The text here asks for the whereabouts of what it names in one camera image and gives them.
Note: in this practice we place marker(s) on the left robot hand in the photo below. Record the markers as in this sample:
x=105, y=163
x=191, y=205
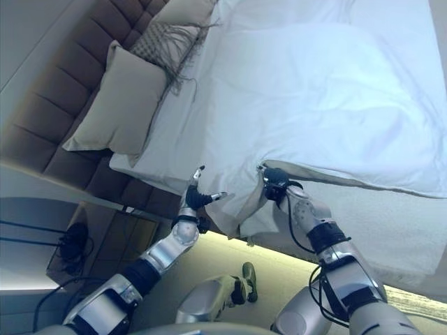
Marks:
x=195, y=199

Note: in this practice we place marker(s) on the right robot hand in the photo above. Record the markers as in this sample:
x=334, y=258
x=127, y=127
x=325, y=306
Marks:
x=276, y=183

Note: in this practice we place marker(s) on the white duvet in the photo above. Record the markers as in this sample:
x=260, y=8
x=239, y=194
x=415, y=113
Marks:
x=314, y=104

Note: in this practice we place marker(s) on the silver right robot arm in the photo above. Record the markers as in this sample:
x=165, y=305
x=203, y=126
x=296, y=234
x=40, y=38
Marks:
x=335, y=251

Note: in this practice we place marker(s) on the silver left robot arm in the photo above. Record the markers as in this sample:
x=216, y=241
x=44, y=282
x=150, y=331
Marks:
x=153, y=258

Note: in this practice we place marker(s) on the white fitted bed sheet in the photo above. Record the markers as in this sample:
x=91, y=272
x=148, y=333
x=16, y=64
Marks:
x=181, y=139

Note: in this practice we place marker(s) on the glass-top bedside table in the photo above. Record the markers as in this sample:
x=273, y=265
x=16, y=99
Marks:
x=111, y=240

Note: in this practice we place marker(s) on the robot leg with shoe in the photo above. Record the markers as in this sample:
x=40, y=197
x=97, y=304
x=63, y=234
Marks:
x=223, y=293

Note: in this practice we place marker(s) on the large beige pillow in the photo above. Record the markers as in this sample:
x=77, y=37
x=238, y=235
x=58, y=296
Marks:
x=122, y=108
x=185, y=12

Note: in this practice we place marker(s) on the silver robot thigh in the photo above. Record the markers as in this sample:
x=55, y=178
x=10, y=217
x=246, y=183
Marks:
x=307, y=314

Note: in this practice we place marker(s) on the woven fringed cushion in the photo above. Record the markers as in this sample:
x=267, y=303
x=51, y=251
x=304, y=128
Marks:
x=164, y=45

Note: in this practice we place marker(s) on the grey robot torso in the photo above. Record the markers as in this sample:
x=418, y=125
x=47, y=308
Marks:
x=104, y=329

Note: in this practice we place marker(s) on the brown tufted headboard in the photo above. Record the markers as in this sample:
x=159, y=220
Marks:
x=63, y=87

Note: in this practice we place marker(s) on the brown upholstered bed frame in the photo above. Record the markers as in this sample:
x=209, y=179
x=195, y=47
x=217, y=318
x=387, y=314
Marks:
x=132, y=188

